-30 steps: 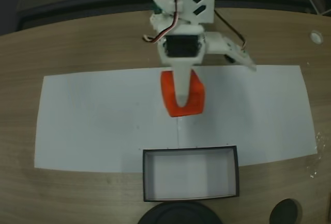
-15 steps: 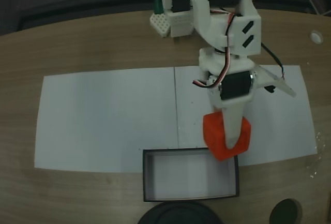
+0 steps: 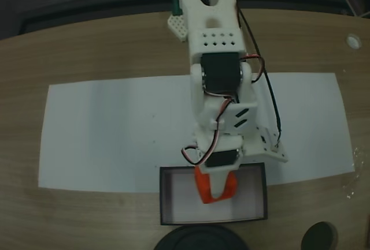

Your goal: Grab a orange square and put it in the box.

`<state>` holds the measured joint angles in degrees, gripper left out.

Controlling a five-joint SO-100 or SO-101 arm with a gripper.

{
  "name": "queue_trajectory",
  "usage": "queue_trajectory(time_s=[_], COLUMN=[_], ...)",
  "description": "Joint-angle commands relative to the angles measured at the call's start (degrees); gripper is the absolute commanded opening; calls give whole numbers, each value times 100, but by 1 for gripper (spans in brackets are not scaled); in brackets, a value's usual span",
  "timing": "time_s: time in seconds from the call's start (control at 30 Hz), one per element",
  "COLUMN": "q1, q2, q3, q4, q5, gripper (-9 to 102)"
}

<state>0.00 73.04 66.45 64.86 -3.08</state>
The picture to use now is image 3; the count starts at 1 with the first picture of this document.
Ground orange cube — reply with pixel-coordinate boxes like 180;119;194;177
194;166;238;205

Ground dark brown open box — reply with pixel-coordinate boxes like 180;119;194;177
159;162;270;226

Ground black desk lamp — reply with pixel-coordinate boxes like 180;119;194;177
153;225;246;250

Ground white paper sheet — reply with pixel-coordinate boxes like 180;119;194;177
38;77;200;195
241;72;357;187

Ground dark round table grommet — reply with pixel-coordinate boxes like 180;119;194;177
302;221;338;250

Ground white round cap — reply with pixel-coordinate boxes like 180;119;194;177
346;33;362;50

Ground thin servo wire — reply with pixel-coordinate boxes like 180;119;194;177
181;96;235;166

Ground white perforated mount plate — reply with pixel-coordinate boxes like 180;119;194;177
244;85;289;163

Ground black thick cable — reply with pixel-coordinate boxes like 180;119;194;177
235;1;283;144

